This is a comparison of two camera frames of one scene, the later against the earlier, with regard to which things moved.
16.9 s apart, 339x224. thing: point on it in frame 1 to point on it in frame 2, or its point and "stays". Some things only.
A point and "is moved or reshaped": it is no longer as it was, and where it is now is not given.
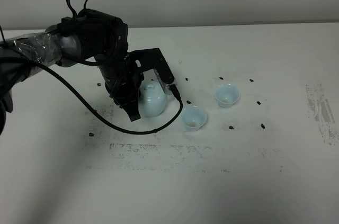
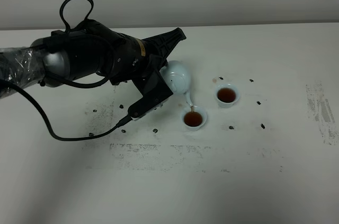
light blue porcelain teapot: [152, 98] is moved or reshaped
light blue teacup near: [193, 117] stays
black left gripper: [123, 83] to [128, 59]
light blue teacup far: [226, 95] stays
